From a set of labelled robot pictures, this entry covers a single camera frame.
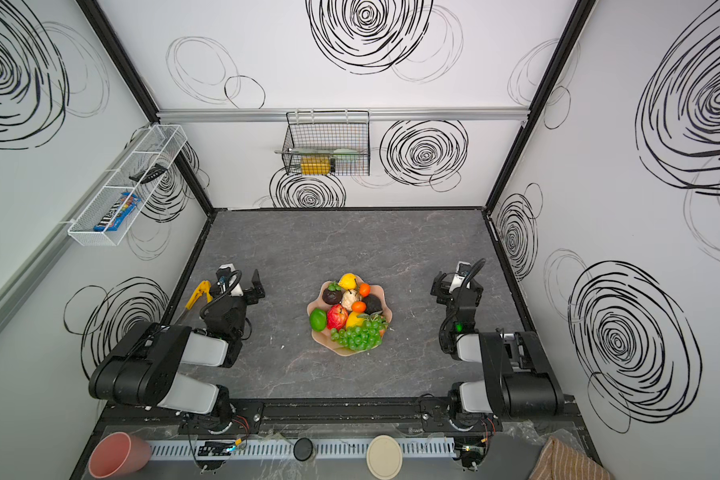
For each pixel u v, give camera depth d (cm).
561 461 67
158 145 91
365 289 87
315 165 88
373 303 86
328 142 99
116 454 66
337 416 75
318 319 82
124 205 69
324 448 64
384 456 63
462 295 65
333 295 87
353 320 84
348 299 87
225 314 67
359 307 85
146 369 44
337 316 84
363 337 76
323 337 84
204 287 96
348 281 89
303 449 62
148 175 77
